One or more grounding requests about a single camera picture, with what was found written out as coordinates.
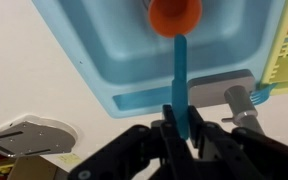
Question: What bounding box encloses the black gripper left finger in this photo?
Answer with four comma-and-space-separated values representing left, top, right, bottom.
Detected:
68, 104, 198, 180

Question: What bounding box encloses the gray toy faucet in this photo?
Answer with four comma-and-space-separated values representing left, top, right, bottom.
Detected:
187, 69, 267, 134

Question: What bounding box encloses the blue toy fork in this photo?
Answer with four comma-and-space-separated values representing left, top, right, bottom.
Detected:
250, 83, 277, 106

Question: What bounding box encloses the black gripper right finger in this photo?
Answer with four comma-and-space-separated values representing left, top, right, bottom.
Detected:
187, 105, 288, 180

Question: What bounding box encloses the orange toy mug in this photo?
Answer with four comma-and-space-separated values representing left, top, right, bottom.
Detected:
147, 0, 203, 38

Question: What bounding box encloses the light blue toy sink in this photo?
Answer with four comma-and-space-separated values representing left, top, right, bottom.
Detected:
32, 0, 287, 119

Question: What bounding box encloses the silver metal mounting plate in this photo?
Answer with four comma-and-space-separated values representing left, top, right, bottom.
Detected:
0, 114, 77, 158

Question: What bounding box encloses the yellow tape label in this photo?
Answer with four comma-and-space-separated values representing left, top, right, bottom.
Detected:
58, 152, 82, 165

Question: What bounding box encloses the yellow toy dish rack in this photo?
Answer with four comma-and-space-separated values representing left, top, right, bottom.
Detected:
259, 0, 288, 96

